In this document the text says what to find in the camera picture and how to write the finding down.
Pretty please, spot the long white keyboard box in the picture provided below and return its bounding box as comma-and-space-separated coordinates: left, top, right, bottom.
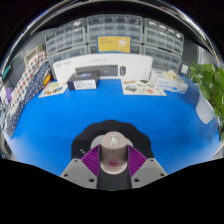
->
52, 53, 154, 84

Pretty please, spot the black mouse pad with eyes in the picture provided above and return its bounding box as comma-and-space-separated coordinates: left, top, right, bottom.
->
70, 119, 155, 168

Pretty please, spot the green potted plant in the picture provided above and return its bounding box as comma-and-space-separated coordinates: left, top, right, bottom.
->
188, 60, 224, 141

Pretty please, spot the beige computer mouse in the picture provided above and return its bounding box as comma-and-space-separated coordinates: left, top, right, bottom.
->
99, 130, 129, 175

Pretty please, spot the white wicker basket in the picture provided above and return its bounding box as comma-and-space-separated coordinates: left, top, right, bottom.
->
24, 44, 45, 67

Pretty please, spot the purple soft object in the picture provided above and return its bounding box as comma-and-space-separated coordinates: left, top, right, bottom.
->
4, 87, 13, 103

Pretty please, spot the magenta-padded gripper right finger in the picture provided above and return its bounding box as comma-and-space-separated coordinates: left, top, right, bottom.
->
113, 144, 169, 191

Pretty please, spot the yellow and blue box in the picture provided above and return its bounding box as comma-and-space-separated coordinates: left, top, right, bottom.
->
96, 35, 132, 54

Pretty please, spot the small black box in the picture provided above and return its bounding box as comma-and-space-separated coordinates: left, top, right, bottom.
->
66, 70, 101, 92

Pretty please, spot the red blue checked cloth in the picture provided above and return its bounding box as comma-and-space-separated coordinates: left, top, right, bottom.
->
6, 53, 48, 118

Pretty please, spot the white blue tissue pack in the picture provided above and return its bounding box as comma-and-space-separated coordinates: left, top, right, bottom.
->
148, 68, 189, 94

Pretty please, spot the illustrated sticker sheet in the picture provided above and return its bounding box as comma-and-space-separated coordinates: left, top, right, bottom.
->
120, 78, 168, 97
38, 80, 69, 99

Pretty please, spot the white plant pot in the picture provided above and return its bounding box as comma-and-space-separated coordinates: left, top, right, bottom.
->
194, 96, 216, 125

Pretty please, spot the navy polka dot cloth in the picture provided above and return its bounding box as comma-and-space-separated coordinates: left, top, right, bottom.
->
3, 61, 51, 138

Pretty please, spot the small yellow object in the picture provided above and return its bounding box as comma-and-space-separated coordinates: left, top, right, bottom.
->
42, 73, 52, 88

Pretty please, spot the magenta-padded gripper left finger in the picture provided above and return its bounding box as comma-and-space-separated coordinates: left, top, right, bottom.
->
59, 143, 114, 191

